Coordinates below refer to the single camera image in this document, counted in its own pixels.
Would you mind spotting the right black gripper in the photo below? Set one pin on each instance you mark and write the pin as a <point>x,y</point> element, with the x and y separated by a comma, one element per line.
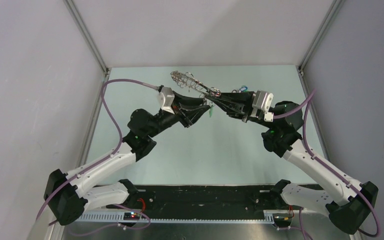
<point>242,107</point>

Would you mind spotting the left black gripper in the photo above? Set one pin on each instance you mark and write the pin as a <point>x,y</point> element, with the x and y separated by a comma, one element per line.
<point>187,114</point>

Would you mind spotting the green key tag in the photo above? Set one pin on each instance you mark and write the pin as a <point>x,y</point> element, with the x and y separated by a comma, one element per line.
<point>211,112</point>

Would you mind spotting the metal disc with keyrings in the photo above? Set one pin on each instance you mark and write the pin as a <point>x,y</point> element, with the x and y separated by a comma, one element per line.
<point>188,81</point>

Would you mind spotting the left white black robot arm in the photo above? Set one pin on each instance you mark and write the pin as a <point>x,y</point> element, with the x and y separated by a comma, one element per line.
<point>69,194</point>

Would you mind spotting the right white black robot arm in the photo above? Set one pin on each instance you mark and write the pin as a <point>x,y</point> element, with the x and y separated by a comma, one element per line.
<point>346,201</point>

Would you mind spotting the blue key tag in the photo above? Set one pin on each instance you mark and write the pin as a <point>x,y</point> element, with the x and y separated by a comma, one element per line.
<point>244,88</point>

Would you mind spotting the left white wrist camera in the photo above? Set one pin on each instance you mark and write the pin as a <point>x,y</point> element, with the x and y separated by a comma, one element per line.
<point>165,99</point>

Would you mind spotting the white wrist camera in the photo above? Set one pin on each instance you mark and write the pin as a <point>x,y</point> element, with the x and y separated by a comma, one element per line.
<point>261,106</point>
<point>165,99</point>

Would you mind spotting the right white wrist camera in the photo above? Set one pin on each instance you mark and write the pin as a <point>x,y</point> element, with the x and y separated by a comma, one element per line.
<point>261,106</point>

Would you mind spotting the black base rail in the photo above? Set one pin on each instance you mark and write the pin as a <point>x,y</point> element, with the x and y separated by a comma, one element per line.
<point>205,201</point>

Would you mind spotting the white slotted cable duct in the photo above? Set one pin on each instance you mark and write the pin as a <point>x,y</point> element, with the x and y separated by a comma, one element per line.
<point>131,218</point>

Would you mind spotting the right aluminium frame post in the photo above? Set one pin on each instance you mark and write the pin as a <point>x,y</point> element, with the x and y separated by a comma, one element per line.
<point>327,21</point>

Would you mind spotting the aluminium frame post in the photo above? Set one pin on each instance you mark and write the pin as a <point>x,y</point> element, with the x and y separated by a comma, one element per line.
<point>87,36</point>
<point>327,21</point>

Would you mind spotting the left aluminium frame post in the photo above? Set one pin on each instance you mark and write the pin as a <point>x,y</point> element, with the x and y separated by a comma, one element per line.
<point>87,36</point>

